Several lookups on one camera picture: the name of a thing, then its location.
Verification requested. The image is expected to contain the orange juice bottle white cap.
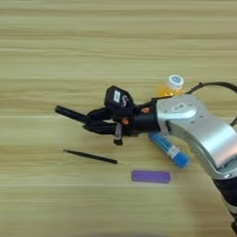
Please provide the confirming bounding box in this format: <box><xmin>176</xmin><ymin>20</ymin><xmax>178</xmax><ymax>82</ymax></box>
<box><xmin>156</xmin><ymin>74</ymin><xmax>185</xmax><ymax>98</ymax></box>

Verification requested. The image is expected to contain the black marker pen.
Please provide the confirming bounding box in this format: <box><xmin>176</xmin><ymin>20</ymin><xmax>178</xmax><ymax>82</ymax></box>
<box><xmin>55</xmin><ymin>105</ymin><xmax>91</xmax><ymax>125</ymax></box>

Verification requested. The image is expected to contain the purple rectangular eraser block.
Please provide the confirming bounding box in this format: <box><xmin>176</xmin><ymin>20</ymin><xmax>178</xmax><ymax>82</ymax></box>
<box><xmin>131</xmin><ymin>169</ymin><xmax>171</xmax><ymax>184</ymax></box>

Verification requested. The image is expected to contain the thin black stick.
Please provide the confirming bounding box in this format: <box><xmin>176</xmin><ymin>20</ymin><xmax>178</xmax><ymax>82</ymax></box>
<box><xmin>62</xmin><ymin>148</ymin><xmax>119</xmax><ymax>165</ymax></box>

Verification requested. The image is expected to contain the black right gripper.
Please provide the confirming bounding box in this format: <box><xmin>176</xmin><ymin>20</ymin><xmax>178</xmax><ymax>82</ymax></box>
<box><xmin>81</xmin><ymin>97</ymin><xmax>162</xmax><ymax>146</ymax></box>

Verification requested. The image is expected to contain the blue glue stick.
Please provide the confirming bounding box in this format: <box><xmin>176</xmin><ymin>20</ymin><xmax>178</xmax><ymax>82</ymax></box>
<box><xmin>148</xmin><ymin>131</ymin><xmax>191</xmax><ymax>169</ymax></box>

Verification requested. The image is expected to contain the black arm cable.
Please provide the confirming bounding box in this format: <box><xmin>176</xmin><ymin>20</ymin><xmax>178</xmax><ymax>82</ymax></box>
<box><xmin>184</xmin><ymin>81</ymin><xmax>237</xmax><ymax>128</ymax></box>

